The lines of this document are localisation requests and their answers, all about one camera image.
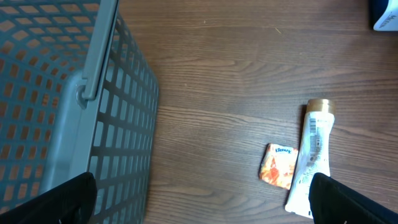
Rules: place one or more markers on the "white barcode scanner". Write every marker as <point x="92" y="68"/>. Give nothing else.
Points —
<point x="383" y="15"/>

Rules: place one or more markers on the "small orange tissue packet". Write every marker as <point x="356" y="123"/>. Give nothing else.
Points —
<point x="278" y="165"/>

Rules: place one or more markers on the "grey plastic shopping basket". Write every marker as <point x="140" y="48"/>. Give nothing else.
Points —
<point x="77" y="95"/>

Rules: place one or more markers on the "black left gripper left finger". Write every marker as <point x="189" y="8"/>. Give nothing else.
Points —
<point x="71" y="202"/>

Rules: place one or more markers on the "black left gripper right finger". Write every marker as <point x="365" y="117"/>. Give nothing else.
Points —
<point x="333" y="202"/>

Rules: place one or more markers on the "white tube gold cap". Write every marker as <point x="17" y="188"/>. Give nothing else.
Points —
<point x="313" y="154"/>

